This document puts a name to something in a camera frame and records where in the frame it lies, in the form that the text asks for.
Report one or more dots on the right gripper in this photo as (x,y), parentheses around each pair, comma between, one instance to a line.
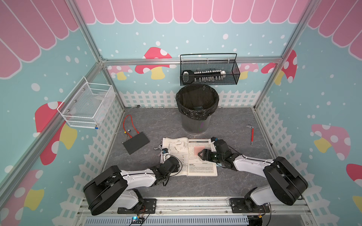
(204,155)

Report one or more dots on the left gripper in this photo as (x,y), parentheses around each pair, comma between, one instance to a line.
(176,170)

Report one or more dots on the sketch tutorial book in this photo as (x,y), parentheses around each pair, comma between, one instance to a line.
(191,165)

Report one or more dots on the mesh trash bin black bag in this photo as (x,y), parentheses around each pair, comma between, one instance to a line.
(196,103)

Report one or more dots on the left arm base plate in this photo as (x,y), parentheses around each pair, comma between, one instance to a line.
(144,206)

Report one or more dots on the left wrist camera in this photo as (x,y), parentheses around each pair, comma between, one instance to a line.
(164,153)

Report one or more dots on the small circuit board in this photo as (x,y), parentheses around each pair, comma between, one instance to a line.
(137,220)

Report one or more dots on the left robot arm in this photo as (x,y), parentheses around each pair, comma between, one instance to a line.
(118,189)

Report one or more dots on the red handled hex key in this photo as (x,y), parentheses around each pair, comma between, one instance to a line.
(252,133)

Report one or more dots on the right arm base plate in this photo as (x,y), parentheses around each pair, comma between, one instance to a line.
(242,205)

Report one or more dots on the pink sticky note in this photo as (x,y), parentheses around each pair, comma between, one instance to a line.
(198,149)

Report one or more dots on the black flat box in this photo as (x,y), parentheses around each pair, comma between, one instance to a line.
(135,143)

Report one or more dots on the black wire wall basket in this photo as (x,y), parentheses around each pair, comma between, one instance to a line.
(210,69)

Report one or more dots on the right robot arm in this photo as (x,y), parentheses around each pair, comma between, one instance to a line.
(285,183)

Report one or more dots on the white wire wall basket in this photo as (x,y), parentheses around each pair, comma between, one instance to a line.
(87,105)

